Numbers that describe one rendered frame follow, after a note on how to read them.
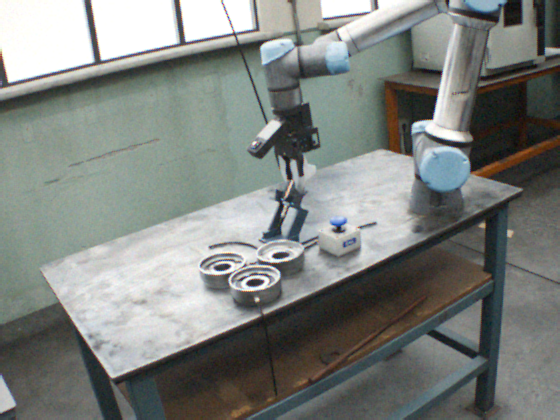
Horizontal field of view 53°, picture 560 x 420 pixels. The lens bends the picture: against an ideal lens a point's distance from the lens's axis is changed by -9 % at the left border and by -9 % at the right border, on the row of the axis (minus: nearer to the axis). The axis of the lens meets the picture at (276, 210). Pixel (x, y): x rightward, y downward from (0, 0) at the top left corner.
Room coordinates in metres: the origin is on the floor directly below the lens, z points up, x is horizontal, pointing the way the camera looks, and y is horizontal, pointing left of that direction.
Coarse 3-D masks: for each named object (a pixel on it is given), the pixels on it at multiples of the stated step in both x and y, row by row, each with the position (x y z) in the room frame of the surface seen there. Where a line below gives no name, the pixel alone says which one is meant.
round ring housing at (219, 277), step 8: (208, 256) 1.22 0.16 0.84; (216, 256) 1.23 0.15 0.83; (224, 256) 1.23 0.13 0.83; (232, 256) 1.22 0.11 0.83; (240, 256) 1.21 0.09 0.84; (200, 264) 1.19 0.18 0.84; (224, 264) 1.20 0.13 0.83; (232, 264) 1.19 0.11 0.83; (200, 272) 1.15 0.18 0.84; (216, 272) 1.16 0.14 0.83; (224, 272) 1.15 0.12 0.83; (232, 272) 1.13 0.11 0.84; (208, 280) 1.14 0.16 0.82; (216, 280) 1.13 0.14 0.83; (224, 280) 1.13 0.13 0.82; (216, 288) 1.14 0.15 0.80; (224, 288) 1.13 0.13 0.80
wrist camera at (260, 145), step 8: (272, 120) 1.37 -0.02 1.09; (280, 120) 1.35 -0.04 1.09; (288, 120) 1.34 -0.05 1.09; (264, 128) 1.36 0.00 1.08; (272, 128) 1.34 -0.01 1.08; (280, 128) 1.33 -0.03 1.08; (288, 128) 1.34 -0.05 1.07; (256, 136) 1.35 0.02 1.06; (264, 136) 1.33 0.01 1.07; (272, 136) 1.32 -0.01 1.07; (280, 136) 1.33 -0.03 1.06; (256, 144) 1.32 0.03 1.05; (264, 144) 1.31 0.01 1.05; (272, 144) 1.32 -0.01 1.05; (248, 152) 1.32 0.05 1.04; (256, 152) 1.30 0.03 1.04; (264, 152) 1.31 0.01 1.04
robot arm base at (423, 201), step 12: (420, 180) 1.41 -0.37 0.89; (420, 192) 1.40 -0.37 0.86; (432, 192) 1.38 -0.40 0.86; (444, 192) 1.37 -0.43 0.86; (456, 192) 1.38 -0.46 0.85; (420, 204) 1.39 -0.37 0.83; (432, 204) 1.37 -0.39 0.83; (444, 204) 1.36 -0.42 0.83; (456, 204) 1.37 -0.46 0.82; (432, 216) 1.37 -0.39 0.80
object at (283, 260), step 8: (288, 240) 1.25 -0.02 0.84; (264, 248) 1.24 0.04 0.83; (272, 248) 1.24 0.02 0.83; (280, 248) 1.24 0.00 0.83; (288, 248) 1.24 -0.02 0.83; (296, 248) 1.23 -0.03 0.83; (272, 256) 1.21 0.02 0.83; (280, 256) 1.22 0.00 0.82; (288, 256) 1.21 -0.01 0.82; (296, 256) 1.16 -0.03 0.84; (304, 256) 1.19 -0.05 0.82; (264, 264) 1.16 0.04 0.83; (272, 264) 1.15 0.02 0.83; (280, 264) 1.15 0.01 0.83; (288, 264) 1.15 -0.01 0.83; (296, 264) 1.16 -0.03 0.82; (280, 272) 1.16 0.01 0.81; (288, 272) 1.16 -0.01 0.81
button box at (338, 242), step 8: (344, 224) 1.29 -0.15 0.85; (320, 232) 1.26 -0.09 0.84; (328, 232) 1.26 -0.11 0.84; (336, 232) 1.25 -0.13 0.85; (344, 232) 1.24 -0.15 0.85; (352, 232) 1.24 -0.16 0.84; (320, 240) 1.27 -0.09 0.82; (328, 240) 1.24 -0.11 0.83; (336, 240) 1.22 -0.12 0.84; (344, 240) 1.22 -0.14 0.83; (352, 240) 1.24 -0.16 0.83; (360, 240) 1.25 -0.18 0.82; (328, 248) 1.24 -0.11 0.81; (336, 248) 1.22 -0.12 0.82; (344, 248) 1.22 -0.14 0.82; (352, 248) 1.24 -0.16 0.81
